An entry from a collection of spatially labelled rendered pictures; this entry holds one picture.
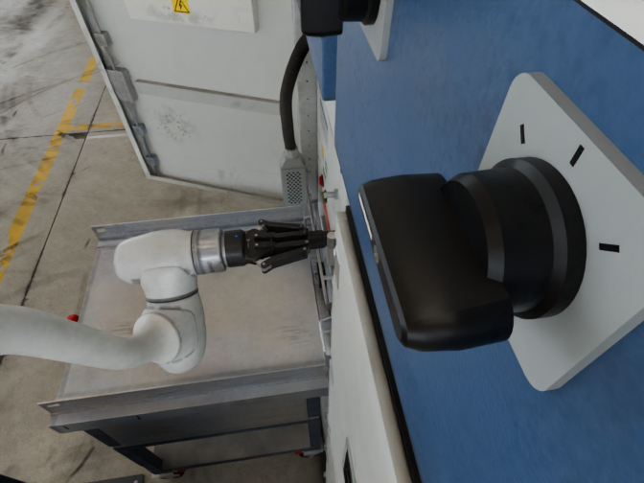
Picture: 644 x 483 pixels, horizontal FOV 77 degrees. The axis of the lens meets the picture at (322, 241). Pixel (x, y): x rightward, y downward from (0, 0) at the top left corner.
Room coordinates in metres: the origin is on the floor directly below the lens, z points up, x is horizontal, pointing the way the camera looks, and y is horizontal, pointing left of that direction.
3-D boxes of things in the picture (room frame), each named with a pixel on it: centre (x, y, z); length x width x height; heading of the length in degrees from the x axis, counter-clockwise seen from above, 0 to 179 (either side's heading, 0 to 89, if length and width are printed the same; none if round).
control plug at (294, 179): (0.88, 0.08, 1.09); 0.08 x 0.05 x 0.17; 98
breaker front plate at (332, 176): (0.69, -0.02, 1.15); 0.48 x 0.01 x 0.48; 8
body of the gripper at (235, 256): (0.52, 0.15, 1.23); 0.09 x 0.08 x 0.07; 98
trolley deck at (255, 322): (0.63, 0.36, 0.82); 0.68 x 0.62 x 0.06; 98
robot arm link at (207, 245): (0.51, 0.22, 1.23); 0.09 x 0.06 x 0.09; 8
